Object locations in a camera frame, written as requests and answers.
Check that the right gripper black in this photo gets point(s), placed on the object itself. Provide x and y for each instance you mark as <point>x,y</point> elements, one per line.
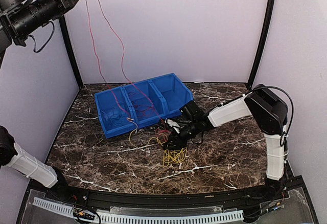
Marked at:
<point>177,140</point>

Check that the blue three-compartment plastic bin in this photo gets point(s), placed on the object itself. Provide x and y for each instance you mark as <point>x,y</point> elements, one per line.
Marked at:
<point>124,108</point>

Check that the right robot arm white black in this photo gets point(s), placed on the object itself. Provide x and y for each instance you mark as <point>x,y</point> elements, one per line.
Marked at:
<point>271,115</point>

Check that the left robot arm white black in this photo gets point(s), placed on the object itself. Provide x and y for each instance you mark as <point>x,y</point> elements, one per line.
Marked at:
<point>20,18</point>

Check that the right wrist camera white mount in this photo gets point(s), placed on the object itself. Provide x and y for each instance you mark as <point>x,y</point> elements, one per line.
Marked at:
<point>173,125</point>

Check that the left black frame post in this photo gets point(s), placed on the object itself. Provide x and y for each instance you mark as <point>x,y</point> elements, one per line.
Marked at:
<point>69,49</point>

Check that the black frame post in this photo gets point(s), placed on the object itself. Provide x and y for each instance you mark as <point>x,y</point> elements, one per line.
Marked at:
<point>69,49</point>
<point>261,43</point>

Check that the white slotted cable duct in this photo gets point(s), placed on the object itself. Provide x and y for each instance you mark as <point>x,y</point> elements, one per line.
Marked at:
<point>139,215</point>

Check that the black curved front rail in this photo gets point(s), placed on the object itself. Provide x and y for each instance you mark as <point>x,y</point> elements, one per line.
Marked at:
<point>240,199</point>

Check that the right black frame post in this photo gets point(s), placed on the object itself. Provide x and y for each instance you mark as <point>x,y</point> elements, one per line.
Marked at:
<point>261,43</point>

